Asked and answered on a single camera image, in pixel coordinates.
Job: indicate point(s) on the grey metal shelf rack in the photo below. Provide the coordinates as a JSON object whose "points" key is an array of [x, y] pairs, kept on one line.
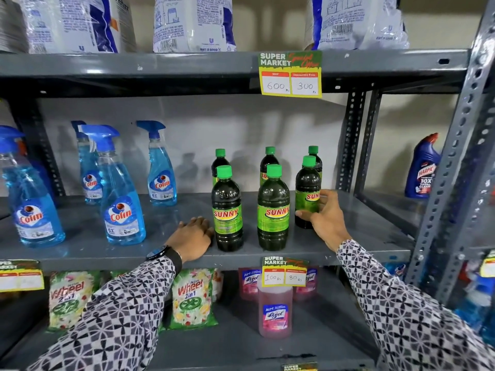
{"points": [[116, 243]]}

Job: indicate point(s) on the pink floor cleaner bottle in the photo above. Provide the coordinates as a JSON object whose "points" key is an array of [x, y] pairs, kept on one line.
{"points": [[307, 289], [275, 312], [249, 283]]}

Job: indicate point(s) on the person's left hand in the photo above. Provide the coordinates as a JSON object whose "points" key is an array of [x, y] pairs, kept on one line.
{"points": [[191, 239]]}

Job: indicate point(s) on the person's right thumb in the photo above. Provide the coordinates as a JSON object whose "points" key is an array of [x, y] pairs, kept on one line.
{"points": [[309, 216]]}

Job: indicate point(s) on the grey slotted metal rack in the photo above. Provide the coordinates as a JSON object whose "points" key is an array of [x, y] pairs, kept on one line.
{"points": [[460, 150]]}

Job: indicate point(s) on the black smart watch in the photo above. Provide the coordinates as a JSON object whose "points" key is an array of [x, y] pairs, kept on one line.
{"points": [[168, 254]]}

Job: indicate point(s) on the grey detergent bag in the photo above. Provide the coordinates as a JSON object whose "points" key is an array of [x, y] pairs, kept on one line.
{"points": [[11, 26]]}

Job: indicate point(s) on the person's right hand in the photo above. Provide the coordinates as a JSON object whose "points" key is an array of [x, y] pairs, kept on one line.
{"points": [[332, 224]]}

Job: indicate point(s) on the dark green cleaner bottle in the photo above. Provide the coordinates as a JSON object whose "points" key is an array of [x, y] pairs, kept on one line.
{"points": [[306, 189]]}

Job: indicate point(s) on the blue glass cleaner spray bottle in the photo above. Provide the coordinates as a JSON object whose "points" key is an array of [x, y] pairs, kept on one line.
{"points": [[161, 177], [120, 204], [89, 177], [31, 204]]}

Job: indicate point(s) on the white and blue detergent bag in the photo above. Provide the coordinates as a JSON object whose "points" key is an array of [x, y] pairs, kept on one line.
{"points": [[73, 23], [348, 19], [189, 23]]}

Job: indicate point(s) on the person's right forearm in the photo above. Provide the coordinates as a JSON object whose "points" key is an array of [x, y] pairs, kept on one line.
{"points": [[406, 316]]}

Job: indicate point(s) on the group of green-capped bottles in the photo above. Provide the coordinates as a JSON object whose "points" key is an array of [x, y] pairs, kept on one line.
{"points": [[227, 212]]}

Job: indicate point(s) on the person's left forearm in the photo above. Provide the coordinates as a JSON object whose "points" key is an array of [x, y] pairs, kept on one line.
{"points": [[116, 320]]}

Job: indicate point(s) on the blue liquid bottle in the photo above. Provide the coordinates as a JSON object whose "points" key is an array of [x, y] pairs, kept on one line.
{"points": [[473, 309]]}

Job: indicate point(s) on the blue and white packet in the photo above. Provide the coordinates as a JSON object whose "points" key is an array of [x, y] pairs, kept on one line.
{"points": [[398, 270]]}

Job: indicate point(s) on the person's left fingers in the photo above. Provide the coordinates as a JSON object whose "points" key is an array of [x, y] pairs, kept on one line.
{"points": [[201, 226]]}

